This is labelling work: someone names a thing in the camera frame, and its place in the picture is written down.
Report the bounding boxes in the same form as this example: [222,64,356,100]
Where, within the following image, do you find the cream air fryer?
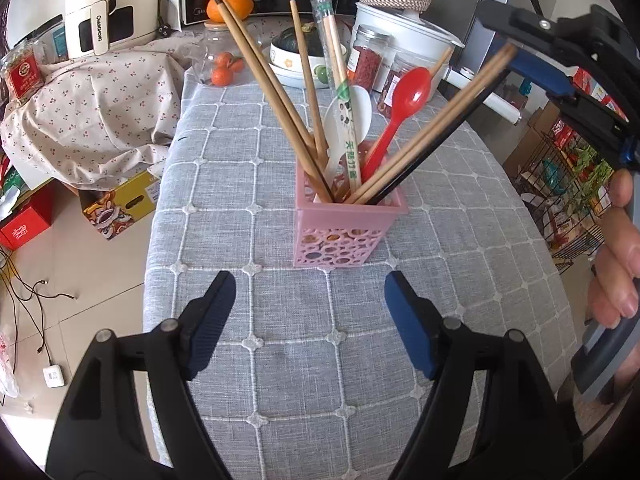
[5,0,168,61]

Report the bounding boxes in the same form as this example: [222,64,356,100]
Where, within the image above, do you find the black floor cables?
[0,250,81,361]

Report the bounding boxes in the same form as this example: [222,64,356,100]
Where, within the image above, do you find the lion print cardboard box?
[79,170,163,242]

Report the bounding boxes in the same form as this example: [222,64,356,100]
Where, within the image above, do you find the person's right hand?
[585,167,640,331]

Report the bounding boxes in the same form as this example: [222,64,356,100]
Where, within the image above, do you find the large orange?
[206,0,255,23]

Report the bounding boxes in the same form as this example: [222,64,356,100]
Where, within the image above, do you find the dark brown wooden chopstick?
[211,0,335,204]
[221,0,328,183]

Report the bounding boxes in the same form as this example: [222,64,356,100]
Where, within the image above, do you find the white electric pot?
[355,2,523,123]

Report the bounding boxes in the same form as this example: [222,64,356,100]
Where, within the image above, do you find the bare bamboo chopstick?
[356,52,519,207]
[344,44,516,205]

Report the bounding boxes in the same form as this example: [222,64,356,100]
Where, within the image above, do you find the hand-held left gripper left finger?
[45,270,238,480]

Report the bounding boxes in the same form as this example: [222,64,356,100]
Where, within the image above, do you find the clear glass jar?
[187,19,261,86]

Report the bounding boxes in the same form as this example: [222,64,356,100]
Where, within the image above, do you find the grey refrigerator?
[430,0,521,51]

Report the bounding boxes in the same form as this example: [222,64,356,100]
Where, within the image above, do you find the bamboo chopstick pair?
[307,0,362,188]

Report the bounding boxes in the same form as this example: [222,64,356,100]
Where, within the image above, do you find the red label clear jar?
[0,42,48,106]

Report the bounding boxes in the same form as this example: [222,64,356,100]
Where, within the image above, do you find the goji berry jar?
[347,25,393,92]

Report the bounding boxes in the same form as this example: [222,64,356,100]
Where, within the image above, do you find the red plastic spoon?
[360,66,433,181]

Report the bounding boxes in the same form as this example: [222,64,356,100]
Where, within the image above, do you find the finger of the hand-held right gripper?
[510,50,633,133]
[475,0,608,68]

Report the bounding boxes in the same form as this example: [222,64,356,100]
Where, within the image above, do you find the grey checked tablecloth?
[142,15,581,480]

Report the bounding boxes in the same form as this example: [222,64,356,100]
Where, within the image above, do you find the dark green squash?
[277,25,326,56]

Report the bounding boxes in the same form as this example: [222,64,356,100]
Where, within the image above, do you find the white plastic spoon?
[324,86,373,186]

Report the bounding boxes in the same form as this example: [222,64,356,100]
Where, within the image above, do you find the red cardboard box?
[0,192,56,251]

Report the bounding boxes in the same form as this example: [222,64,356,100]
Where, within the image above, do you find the white flowered bowl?
[270,40,348,78]

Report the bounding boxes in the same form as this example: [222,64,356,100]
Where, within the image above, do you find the black wire rack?
[505,100,616,276]

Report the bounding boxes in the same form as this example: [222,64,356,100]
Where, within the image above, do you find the pink perforated utensil holder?
[294,140,407,268]

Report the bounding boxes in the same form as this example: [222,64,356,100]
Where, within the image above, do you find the white plate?
[270,60,351,90]

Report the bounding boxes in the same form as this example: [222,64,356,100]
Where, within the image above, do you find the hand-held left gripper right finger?
[384,270,586,480]

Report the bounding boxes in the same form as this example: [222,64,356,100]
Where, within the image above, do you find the dried red fruit jar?
[376,50,426,118]

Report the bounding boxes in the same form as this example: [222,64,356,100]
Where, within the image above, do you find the pile of chopsticks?
[370,74,510,207]

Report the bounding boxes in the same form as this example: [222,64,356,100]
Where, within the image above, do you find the cherry print cloth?
[0,35,211,191]

